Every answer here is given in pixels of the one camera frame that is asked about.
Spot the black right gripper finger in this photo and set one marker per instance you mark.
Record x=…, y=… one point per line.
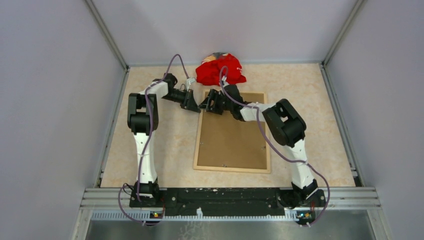
x=218, y=102
x=205, y=104

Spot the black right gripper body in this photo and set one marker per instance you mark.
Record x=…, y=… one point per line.
x=229, y=107

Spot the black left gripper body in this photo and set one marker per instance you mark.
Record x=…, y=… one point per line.
x=177, y=96

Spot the brown cardboard backing board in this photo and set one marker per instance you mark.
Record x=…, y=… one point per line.
x=232, y=145

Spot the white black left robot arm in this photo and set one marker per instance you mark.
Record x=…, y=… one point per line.
x=143, y=121

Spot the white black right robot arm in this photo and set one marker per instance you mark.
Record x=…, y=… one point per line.
x=287, y=128

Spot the red crumpled cloth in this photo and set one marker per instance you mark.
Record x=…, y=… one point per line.
x=217, y=65

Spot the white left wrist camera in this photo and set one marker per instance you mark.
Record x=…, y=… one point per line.
x=189, y=82

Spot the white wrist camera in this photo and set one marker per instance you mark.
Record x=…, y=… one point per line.
x=189, y=82
x=223, y=82

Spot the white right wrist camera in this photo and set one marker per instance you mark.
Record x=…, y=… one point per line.
x=223, y=82

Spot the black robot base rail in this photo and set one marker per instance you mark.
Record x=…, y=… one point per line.
x=228, y=202

